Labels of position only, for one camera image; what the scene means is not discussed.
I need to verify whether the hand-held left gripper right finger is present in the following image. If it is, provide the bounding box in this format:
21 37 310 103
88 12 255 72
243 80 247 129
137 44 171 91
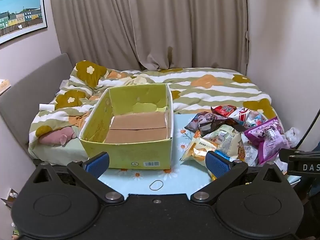
190 151 292 204

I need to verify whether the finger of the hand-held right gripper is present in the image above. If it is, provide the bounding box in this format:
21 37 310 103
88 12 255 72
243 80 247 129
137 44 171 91
279 149 304 163

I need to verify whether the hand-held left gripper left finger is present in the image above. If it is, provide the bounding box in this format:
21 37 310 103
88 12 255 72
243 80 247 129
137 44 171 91
25 152 125 204

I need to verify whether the purple snack packet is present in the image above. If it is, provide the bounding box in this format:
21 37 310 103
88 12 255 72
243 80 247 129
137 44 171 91
244 117 290 164

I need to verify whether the orange yellow snack packet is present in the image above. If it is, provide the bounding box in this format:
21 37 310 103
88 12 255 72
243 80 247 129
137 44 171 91
180 136 218 167

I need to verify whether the cream cartoon snack packet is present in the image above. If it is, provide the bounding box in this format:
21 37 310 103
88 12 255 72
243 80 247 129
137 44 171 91
202 124 241 156

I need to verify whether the yellow-green cardboard box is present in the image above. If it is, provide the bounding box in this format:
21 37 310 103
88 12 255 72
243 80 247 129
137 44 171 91
79 83 174 170

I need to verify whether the white red-logo snack packet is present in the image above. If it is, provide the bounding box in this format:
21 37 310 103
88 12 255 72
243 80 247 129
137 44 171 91
229 107 253 126

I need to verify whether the crumpled white tissue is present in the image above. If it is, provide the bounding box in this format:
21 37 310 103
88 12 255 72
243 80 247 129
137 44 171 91
284 127 301 146

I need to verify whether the dark cartoon snack packet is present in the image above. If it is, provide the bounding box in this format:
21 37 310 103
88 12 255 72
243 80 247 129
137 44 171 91
184 112 228 137

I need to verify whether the blue white cartoon snack packet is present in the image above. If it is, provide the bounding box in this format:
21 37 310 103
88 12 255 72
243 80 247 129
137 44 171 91
246 111 268 128

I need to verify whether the pink plush toy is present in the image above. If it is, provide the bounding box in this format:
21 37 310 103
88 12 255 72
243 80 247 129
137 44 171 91
41 126 77 146

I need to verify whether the rubber band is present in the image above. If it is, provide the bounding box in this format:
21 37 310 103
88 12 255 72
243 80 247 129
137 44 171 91
149 180 164 191

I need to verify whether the red snack packet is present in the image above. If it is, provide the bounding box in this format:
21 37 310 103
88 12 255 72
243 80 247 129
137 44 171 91
211 105 237 118

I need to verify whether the floral striped blanket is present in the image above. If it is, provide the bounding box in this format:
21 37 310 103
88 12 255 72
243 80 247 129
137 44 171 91
28 60 285 155

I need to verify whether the small open cardboard carton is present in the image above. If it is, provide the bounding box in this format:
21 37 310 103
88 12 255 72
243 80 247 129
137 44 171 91
0 187 18 209

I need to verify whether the grey bed headboard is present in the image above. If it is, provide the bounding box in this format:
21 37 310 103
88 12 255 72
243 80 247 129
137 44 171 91
0 53 75 146

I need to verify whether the wooden bedside shelf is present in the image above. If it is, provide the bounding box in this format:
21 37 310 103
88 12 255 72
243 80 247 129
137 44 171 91
0 79 11 96

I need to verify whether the beige curtain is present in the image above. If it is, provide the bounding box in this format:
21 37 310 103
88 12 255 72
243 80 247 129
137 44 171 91
49 0 251 76

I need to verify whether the framed houses picture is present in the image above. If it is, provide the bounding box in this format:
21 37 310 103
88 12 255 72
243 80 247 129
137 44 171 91
0 0 48 45

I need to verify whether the black cable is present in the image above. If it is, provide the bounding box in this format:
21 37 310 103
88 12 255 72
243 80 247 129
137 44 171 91
297 109 320 151

